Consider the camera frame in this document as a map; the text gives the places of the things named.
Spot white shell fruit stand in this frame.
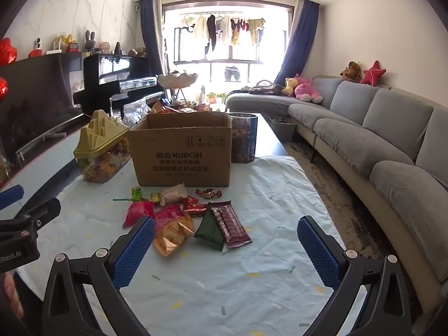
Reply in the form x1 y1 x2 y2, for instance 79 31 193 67
157 71 199 105

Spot pile of snack packets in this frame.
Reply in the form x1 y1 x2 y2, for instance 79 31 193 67
150 100 212 115

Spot brown cardboard box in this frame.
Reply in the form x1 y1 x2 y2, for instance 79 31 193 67
128 111 233 188

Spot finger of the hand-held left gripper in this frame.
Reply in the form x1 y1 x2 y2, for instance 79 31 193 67
0 185 25 211
0 198 62 243

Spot beige snack packet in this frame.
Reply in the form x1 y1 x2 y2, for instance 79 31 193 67
159 182 188 206

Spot blue curtain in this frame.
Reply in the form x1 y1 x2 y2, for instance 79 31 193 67
274 0 321 85
139 0 166 90

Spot pink plush pig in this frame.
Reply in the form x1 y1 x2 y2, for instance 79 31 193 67
293 74 323 104

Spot green lollipop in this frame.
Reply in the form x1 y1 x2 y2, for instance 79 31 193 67
113 186 145 202

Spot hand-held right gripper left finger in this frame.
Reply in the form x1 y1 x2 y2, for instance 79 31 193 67
41 215 157 336

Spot red candy packet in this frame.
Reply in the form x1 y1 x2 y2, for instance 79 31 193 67
183 197 210 218

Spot dark green triangular packet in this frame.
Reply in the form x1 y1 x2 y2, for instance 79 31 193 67
193 209 225 251

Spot row of hanging clothes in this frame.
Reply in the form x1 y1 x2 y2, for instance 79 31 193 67
180 13 267 52

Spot pink and red snack packet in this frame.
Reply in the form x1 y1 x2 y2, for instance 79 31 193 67
154 205 185 231

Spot yellow bow ornament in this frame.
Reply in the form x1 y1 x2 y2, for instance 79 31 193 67
54 34 75 52

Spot candy jar with yellow lid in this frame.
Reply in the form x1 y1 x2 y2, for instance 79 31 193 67
73 109 131 183

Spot yellow plush duck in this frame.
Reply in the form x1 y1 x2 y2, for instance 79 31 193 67
282 77 298 96

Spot pink plush star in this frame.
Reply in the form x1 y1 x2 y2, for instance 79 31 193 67
360 60 387 86

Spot light blue tablecloth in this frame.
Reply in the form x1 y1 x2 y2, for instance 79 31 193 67
16 154 370 336

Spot red chocolate candy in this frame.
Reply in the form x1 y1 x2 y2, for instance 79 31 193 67
195 188 223 199

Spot maroon wafer packet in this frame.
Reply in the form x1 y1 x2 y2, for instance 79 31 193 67
208 200 253 249

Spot dark handbag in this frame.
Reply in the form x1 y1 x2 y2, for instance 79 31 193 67
249 80 283 95

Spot black television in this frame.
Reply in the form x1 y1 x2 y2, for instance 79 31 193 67
0 53 87 186

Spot patterned rug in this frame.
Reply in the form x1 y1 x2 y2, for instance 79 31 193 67
283 140 426 326

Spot clear plastic bags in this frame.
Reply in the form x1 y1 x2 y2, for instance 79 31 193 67
122 97 150 127

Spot brown plush lion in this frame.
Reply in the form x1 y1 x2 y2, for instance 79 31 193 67
340 61 363 83

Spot black piano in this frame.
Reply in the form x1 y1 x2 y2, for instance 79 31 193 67
73 54 166 120

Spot grey sofa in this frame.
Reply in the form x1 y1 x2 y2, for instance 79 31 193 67
225 76 448 303

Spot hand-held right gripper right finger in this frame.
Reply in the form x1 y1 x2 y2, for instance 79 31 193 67
297 216 413 336

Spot grey storage bin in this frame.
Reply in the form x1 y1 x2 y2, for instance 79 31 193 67
267 116 299 143

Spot blue jar of nuts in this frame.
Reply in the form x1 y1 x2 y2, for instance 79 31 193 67
228 113 259 164

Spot person's left hand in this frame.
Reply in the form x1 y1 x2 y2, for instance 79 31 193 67
3 272 24 323

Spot orange snack packet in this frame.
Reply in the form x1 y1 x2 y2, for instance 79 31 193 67
153 215 195 257

